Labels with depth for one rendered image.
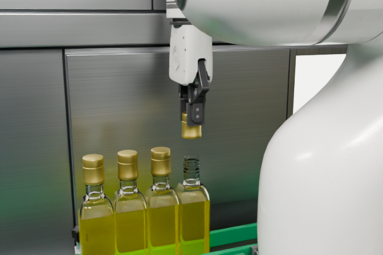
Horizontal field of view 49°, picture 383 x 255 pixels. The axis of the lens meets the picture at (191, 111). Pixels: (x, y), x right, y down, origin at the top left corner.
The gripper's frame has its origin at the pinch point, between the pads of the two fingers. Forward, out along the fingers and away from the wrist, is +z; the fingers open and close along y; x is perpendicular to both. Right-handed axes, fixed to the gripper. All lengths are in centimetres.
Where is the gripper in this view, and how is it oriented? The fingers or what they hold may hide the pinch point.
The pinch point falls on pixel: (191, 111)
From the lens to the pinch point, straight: 73.8
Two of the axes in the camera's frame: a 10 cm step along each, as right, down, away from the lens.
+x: 9.4, -0.7, 3.2
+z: 0.0, 9.8, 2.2
